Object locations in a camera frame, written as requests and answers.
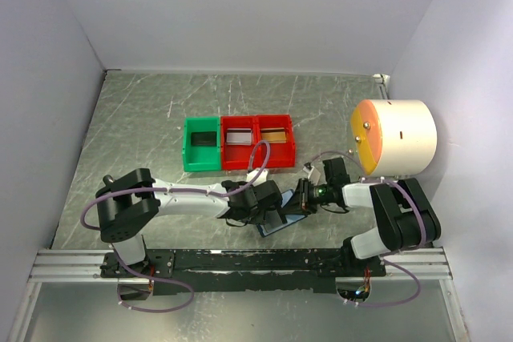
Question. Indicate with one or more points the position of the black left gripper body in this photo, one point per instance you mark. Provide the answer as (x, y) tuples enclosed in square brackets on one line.
[(257, 216)]

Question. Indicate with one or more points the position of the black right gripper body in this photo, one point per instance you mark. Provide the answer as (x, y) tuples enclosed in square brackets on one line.
[(319, 194)]

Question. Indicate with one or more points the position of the blue leather card holder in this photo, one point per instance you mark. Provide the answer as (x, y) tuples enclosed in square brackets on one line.
[(291, 219)]

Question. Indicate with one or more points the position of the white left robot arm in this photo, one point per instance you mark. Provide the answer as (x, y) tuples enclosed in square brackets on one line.
[(126, 205)]

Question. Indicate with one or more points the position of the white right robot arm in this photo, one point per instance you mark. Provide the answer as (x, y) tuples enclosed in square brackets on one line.
[(404, 218)]

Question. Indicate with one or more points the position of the silver credit card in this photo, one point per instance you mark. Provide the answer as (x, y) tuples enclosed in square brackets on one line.
[(239, 136)]

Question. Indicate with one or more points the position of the gold credit card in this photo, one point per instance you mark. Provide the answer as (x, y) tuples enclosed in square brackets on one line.
[(274, 135)]

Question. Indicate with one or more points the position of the black credit card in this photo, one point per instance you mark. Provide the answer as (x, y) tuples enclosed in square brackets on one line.
[(204, 139)]

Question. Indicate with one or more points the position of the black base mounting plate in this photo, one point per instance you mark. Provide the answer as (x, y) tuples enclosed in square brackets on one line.
[(314, 269)]

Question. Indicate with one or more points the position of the green plastic bin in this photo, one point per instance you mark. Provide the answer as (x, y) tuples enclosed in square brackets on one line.
[(201, 159)]

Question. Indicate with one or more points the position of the red plastic bin middle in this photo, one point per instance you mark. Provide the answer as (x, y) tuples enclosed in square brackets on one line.
[(236, 157)]

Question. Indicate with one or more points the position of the red plastic bin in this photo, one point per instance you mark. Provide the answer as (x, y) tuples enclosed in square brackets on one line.
[(282, 155), (236, 157)]

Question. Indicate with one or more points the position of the red plastic bin right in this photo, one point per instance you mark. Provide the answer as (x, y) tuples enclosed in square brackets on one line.
[(282, 155)]

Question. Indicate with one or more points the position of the cream cylinder orange yellow face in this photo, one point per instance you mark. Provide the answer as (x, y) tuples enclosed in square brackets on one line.
[(393, 137)]

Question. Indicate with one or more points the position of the aluminium rail frame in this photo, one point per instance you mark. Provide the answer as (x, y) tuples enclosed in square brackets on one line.
[(138, 122)]

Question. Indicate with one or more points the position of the blue black handled tool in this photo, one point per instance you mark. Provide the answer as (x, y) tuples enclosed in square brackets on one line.
[(108, 181)]

